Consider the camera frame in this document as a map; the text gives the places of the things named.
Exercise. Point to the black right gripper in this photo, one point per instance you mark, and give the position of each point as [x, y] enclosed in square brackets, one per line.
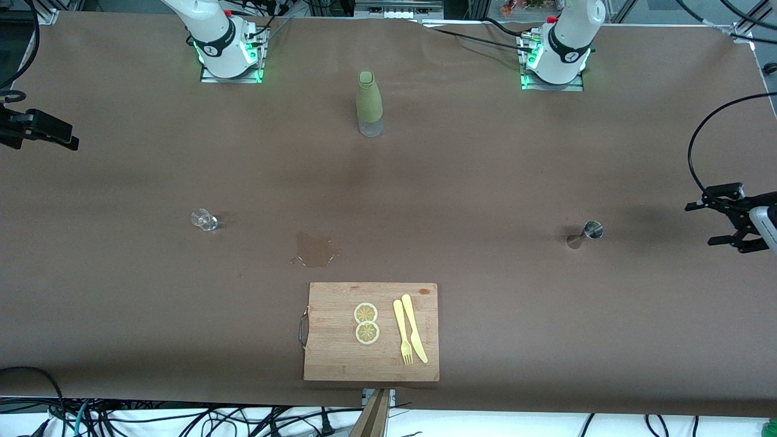
[23, 127]

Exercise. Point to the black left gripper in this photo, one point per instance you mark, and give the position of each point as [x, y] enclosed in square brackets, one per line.
[739, 212]

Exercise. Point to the steel measuring jigger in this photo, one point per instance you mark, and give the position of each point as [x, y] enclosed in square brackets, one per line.
[592, 230]

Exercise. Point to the clear glass shaker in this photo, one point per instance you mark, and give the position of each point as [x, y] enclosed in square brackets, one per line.
[205, 221]

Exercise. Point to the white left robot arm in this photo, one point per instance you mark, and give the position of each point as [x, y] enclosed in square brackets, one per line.
[564, 54]

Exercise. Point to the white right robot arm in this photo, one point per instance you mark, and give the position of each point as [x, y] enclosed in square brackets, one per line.
[215, 42]

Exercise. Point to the brown table cover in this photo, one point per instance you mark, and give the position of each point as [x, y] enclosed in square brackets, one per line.
[182, 334]

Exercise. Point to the green bottle with clear base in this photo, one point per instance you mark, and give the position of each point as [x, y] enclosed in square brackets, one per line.
[369, 103]

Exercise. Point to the yellow plastic knife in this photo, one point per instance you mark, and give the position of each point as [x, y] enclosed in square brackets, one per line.
[413, 328]

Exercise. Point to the yellow plastic fork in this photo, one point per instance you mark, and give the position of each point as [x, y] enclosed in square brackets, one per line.
[400, 325]

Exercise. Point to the lemon slice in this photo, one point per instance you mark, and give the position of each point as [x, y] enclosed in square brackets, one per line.
[367, 332]
[365, 313]

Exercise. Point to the wooden cutting board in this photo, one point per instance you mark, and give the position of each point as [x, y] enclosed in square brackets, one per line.
[340, 352]

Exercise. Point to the grey power strip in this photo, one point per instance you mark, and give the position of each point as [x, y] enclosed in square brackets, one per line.
[394, 11]

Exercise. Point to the aluminium frame profile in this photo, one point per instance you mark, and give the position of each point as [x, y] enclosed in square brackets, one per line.
[749, 18]
[47, 15]

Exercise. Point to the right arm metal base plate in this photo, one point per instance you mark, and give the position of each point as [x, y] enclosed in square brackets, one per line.
[243, 79]

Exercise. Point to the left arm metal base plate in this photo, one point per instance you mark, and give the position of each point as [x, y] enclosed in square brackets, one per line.
[570, 88]

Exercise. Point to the metal mount bracket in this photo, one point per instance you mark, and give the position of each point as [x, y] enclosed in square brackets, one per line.
[391, 396]

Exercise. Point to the wooden camera post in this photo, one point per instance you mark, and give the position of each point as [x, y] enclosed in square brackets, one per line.
[373, 419]

